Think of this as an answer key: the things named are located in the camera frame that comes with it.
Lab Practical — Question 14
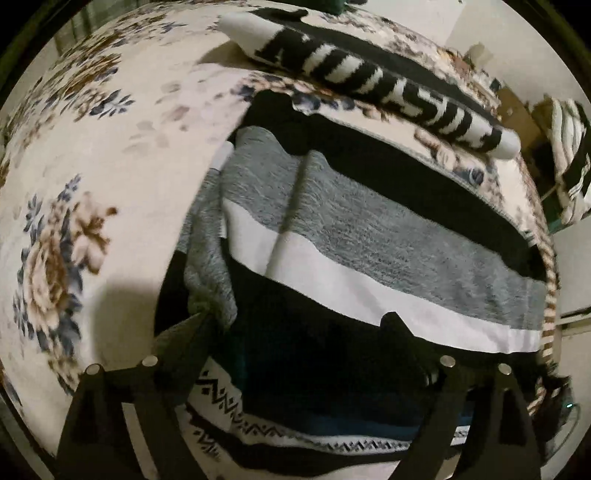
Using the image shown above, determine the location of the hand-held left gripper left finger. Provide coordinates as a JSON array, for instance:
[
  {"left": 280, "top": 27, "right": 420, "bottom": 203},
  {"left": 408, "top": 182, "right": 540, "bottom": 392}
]
[{"left": 54, "top": 310, "right": 215, "bottom": 480}]

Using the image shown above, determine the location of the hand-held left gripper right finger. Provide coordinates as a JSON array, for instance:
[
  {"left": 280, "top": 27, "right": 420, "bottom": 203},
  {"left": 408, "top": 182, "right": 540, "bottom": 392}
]
[{"left": 379, "top": 311, "right": 544, "bottom": 480}]

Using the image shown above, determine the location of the striped patterned knit sweater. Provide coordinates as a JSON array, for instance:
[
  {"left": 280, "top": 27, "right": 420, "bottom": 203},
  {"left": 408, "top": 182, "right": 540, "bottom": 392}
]
[{"left": 154, "top": 90, "right": 551, "bottom": 480}]

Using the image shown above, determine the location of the floral blanket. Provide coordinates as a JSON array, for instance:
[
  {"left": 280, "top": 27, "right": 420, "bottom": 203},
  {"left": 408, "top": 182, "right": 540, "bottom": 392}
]
[{"left": 0, "top": 0, "right": 563, "bottom": 480}]

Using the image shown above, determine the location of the striped folded cloth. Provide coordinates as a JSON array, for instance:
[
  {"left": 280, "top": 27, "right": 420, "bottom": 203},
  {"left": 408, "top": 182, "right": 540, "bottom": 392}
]
[{"left": 545, "top": 97, "right": 591, "bottom": 227}]

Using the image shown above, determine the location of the cardboard box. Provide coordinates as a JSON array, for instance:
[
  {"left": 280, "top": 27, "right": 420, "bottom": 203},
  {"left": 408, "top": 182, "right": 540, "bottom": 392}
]
[{"left": 498, "top": 88, "right": 551, "bottom": 155}]

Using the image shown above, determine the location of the dark cloth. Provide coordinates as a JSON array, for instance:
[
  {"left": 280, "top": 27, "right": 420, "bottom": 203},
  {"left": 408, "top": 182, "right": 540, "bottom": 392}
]
[{"left": 305, "top": 0, "right": 370, "bottom": 14}]

